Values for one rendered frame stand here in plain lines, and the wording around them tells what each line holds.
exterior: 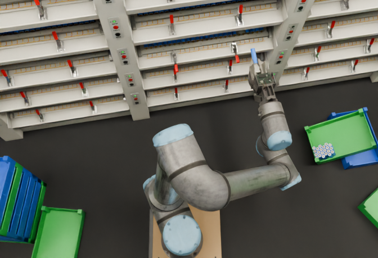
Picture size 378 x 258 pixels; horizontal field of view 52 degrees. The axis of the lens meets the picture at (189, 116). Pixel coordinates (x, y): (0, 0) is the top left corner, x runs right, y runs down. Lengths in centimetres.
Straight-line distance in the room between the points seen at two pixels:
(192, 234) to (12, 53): 98
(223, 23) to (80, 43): 56
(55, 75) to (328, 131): 141
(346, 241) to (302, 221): 22
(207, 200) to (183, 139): 18
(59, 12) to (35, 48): 24
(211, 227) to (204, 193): 83
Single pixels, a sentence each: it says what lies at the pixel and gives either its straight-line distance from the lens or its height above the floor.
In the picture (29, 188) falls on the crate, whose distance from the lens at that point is 200.
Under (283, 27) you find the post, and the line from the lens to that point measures 169.
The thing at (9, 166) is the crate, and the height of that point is 44.
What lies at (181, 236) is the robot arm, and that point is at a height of 42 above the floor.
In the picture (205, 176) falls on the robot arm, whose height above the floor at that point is 99.
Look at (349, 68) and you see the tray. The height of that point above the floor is 17.
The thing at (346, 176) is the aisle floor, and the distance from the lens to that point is 224.
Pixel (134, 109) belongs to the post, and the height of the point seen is 15.
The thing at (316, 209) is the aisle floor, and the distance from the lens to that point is 215.
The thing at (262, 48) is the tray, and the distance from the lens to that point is 179.
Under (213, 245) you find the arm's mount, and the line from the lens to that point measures 188.
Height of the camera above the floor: 202
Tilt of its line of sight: 66 degrees down
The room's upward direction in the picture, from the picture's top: straight up
